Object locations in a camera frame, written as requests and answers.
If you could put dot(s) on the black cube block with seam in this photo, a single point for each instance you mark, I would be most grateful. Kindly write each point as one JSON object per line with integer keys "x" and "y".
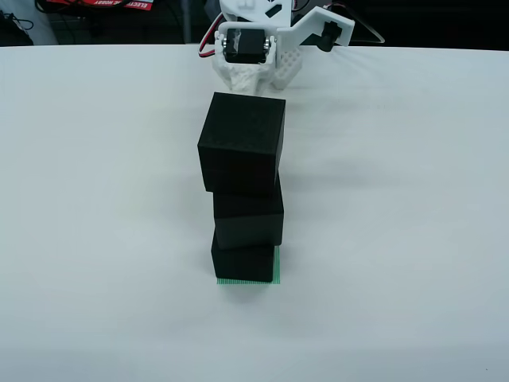
{"x": 238, "y": 139}

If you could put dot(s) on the green square marker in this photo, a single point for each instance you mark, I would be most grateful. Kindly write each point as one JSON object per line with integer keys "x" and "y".
{"x": 277, "y": 266}

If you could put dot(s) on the red printed package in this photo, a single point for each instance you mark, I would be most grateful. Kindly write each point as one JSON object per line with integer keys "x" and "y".
{"x": 119, "y": 4}

